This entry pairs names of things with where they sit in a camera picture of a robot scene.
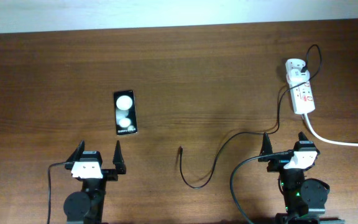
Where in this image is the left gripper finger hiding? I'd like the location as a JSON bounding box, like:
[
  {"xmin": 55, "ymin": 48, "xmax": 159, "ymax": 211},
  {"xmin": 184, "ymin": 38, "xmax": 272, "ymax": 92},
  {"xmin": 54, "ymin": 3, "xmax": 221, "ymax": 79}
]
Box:
[
  {"xmin": 66, "ymin": 140, "xmax": 85, "ymax": 163},
  {"xmin": 112, "ymin": 141, "xmax": 126, "ymax": 174}
]

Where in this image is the black Galaxy flip phone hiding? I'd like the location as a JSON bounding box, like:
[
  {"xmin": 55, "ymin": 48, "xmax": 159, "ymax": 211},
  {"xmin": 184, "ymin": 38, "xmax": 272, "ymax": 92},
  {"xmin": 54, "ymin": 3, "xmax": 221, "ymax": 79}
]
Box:
[{"xmin": 113, "ymin": 90, "xmax": 138, "ymax": 136}]

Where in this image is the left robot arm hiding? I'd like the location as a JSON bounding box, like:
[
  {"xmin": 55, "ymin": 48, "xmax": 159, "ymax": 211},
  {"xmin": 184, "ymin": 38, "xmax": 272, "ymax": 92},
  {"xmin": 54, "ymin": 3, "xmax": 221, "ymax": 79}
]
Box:
[{"xmin": 63, "ymin": 141, "xmax": 126, "ymax": 224}]

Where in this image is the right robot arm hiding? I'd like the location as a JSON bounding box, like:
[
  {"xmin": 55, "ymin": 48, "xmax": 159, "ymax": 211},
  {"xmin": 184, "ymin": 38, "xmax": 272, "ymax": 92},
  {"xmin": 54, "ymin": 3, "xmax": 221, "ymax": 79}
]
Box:
[{"xmin": 258, "ymin": 132, "xmax": 346, "ymax": 224}]

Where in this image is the white charger adapter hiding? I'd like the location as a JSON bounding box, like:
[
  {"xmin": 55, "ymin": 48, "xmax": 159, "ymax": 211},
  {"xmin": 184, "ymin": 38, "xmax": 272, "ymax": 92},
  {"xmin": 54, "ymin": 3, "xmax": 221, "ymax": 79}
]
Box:
[{"xmin": 287, "ymin": 68, "xmax": 310, "ymax": 85}]

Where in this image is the white power strip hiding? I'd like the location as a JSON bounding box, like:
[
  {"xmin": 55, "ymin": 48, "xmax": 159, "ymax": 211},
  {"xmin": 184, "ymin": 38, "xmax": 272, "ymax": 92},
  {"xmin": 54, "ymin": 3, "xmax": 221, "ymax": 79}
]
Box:
[{"xmin": 285, "ymin": 58, "xmax": 315, "ymax": 114}]

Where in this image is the white power strip cord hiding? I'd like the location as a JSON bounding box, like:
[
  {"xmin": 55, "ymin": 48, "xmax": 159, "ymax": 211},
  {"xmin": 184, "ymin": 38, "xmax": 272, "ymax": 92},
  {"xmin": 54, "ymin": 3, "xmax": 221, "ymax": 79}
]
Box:
[{"xmin": 301, "ymin": 113, "xmax": 358, "ymax": 149}]

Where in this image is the black charging cable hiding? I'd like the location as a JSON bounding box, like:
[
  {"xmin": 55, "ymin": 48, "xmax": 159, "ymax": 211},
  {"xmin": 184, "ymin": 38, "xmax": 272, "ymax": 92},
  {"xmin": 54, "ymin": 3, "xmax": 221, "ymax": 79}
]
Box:
[{"xmin": 178, "ymin": 44, "xmax": 323, "ymax": 190}]

